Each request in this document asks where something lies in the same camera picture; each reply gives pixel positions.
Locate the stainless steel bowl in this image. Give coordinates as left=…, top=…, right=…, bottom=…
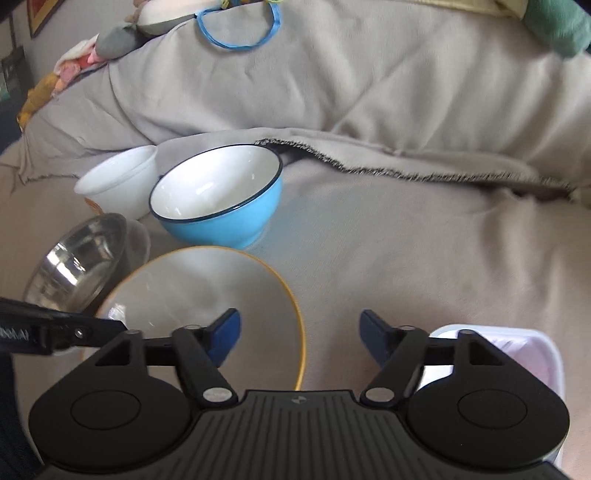
left=23, top=213, right=131, bottom=314

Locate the white bowl yellow rim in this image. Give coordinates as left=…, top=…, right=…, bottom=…
left=96, top=247, right=307, bottom=393

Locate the blue enamel bowl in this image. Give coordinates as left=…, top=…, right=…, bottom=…
left=149, top=144, right=283, bottom=249

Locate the red white rectangular tray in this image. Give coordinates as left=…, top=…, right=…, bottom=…
left=417, top=323, right=566, bottom=467

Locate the white cup orange logo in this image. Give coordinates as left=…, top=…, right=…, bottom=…
left=74, top=145, right=158, bottom=220

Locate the white floral plate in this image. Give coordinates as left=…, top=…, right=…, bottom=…
left=126, top=220, right=151, bottom=272

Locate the yellow plush toy left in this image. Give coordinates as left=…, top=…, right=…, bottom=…
left=17, top=72, right=58, bottom=130

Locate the grey round plush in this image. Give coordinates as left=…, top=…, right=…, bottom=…
left=95, top=24, right=146, bottom=60

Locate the brown teddy bear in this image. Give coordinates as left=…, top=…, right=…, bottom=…
left=124, top=0, right=149, bottom=24

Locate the white grey plush cushion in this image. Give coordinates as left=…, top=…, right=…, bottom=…
left=135, top=0, right=221, bottom=36

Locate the cream cloth bag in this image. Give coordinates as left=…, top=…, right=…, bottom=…
left=431, top=0, right=529, bottom=20

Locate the green plush toy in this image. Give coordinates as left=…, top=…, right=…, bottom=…
left=522, top=0, right=590, bottom=58

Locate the framed picture on wall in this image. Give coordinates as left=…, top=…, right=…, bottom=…
left=26, top=0, right=63, bottom=38

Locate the blue strap loop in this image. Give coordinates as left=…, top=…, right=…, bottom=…
left=195, top=0, right=283, bottom=51

